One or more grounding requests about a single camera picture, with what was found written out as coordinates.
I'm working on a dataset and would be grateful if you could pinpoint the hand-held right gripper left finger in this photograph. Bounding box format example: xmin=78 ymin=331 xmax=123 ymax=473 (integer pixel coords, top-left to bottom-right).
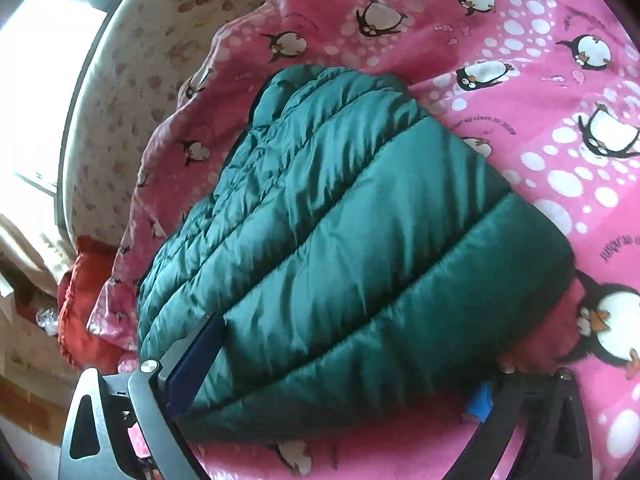
xmin=59 ymin=312 xmax=226 ymax=480

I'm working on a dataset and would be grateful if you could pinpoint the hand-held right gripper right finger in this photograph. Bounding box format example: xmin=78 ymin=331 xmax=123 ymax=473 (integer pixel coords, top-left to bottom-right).
xmin=440 ymin=365 xmax=593 ymax=480

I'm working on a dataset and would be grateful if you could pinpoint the green puffer jacket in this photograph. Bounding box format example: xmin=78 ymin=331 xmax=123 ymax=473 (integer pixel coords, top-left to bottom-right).
xmin=136 ymin=65 xmax=577 ymax=447

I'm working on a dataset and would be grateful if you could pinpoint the red cloth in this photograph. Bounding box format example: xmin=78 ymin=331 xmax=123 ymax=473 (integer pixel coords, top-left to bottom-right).
xmin=56 ymin=236 xmax=140 ymax=375

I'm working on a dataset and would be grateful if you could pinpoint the beige curtain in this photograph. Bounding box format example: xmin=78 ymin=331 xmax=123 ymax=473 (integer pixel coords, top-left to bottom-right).
xmin=0 ymin=210 xmax=78 ymax=298

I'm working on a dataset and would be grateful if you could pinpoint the floral bed sheet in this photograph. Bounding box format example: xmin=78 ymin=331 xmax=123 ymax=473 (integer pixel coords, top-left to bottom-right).
xmin=59 ymin=0 xmax=293 ymax=256

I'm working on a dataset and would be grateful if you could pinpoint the pink penguin print blanket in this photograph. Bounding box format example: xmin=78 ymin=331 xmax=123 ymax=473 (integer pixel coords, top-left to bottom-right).
xmin=86 ymin=0 xmax=640 ymax=480

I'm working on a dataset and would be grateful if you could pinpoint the window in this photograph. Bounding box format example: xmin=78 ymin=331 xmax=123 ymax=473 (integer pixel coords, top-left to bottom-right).
xmin=0 ymin=0 xmax=151 ymax=196

